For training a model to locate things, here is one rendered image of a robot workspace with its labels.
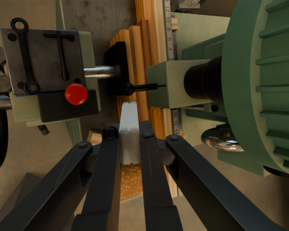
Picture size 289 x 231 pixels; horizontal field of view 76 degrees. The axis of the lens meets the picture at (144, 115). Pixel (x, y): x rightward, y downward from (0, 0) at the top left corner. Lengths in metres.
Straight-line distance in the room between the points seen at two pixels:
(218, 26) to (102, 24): 0.45
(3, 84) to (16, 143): 1.03
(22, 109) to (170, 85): 0.23
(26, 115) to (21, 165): 1.05
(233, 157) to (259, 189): 2.22
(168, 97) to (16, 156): 1.19
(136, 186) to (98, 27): 0.35
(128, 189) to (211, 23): 0.59
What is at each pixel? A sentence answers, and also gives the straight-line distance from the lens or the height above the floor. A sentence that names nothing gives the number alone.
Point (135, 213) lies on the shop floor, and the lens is 1.68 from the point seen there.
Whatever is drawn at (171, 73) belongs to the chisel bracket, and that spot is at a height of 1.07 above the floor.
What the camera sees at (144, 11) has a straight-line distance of 0.43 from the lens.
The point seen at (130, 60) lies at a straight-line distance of 0.35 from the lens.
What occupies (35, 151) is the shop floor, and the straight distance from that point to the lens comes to 1.35.
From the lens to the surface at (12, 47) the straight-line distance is 0.31.
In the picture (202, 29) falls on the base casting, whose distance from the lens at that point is 0.70.
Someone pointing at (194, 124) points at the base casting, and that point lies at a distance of 0.66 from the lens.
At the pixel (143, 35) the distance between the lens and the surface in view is 0.40.
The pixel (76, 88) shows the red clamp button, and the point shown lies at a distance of 0.28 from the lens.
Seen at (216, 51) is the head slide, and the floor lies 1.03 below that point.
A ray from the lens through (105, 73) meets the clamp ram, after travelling 0.35.
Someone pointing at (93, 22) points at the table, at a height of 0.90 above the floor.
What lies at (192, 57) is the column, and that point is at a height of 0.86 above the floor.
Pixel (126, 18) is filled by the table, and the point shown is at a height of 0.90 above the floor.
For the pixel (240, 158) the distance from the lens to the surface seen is 0.47.
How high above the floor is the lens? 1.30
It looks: 64 degrees down
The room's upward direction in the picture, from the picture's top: 102 degrees clockwise
